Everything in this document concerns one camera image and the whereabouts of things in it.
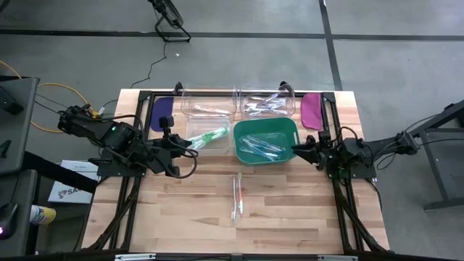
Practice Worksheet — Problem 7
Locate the yellow cable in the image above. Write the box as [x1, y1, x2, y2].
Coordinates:
[0, 59, 101, 133]

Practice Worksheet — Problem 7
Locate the black desk crossbeam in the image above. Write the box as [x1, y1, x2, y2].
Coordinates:
[23, 151, 99, 195]

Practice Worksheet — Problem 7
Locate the black computer mouse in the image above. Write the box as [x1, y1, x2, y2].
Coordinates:
[0, 202, 19, 241]

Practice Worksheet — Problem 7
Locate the small frosted plastic bin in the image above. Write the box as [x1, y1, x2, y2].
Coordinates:
[185, 117, 232, 154]

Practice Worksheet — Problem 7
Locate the black floor cable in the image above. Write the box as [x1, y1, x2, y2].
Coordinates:
[129, 40, 168, 90]

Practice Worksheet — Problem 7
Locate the magenta pouch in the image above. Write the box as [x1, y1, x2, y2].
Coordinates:
[300, 92, 324, 131]

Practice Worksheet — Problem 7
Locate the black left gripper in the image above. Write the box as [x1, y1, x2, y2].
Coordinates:
[146, 133, 194, 178]

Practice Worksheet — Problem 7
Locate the yellow white spray can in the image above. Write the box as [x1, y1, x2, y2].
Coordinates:
[28, 204, 58, 226]

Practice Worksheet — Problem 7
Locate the dark purple pouch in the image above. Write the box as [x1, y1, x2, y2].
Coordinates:
[149, 96, 175, 133]

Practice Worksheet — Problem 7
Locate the clear acrylic bin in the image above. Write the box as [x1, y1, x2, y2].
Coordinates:
[239, 83, 297, 119]
[180, 83, 239, 118]

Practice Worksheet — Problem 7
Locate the black aluminium table frame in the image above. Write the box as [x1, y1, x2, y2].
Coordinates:
[80, 88, 392, 254]

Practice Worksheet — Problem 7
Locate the silver metal bracket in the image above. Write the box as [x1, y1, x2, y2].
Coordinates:
[114, 253, 157, 261]
[317, 254, 360, 261]

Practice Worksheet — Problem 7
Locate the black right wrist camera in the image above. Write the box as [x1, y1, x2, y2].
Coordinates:
[318, 129, 334, 146]

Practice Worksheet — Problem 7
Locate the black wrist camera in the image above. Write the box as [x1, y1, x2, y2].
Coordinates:
[318, 129, 334, 146]
[158, 115, 175, 138]

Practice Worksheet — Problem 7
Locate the teal plastic bin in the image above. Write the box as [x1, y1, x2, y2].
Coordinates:
[232, 116, 301, 167]

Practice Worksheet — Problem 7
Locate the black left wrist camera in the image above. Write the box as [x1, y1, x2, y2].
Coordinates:
[158, 115, 175, 138]

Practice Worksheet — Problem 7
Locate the grey desk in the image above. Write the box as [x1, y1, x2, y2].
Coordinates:
[0, 168, 40, 257]
[0, 75, 41, 175]

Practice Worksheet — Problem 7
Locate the orange wrapped toothbrush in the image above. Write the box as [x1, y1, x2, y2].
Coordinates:
[236, 172, 245, 218]
[231, 175, 239, 223]

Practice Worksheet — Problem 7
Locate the grey desk stand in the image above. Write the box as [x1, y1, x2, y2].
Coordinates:
[401, 99, 464, 212]

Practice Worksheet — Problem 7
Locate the white cardboard box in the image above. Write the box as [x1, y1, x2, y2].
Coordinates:
[46, 159, 102, 205]

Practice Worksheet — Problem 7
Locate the pale toothbrush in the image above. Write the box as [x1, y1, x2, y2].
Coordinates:
[192, 104, 231, 115]

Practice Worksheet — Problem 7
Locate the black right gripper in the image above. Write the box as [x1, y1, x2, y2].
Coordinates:
[291, 139, 351, 172]

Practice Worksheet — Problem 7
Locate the black camera cable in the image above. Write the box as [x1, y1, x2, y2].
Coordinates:
[165, 146, 200, 180]

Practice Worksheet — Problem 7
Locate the blue toothbrush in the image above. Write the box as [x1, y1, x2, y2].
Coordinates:
[249, 146, 286, 161]
[239, 136, 268, 152]
[239, 137, 280, 157]
[246, 135, 284, 152]

